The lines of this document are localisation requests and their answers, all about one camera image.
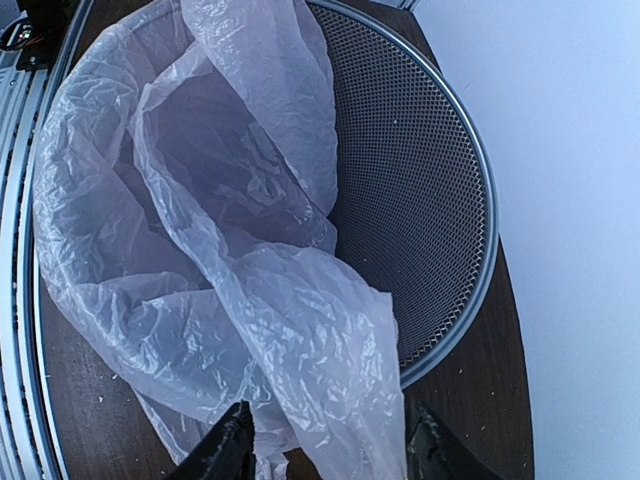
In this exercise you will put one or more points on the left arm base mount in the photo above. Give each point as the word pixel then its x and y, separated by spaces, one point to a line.
pixel 37 35

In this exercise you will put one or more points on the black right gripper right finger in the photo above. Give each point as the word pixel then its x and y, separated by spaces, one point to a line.
pixel 433 451

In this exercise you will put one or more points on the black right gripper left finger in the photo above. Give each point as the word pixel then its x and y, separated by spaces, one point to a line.
pixel 226 452

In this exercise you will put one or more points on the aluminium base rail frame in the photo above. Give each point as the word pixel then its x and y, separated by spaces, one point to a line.
pixel 30 447

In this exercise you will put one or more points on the pink plastic trash bag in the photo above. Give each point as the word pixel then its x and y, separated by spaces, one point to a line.
pixel 181 194

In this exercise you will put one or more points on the grey mesh trash bin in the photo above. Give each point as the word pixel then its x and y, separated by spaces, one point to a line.
pixel 413 213

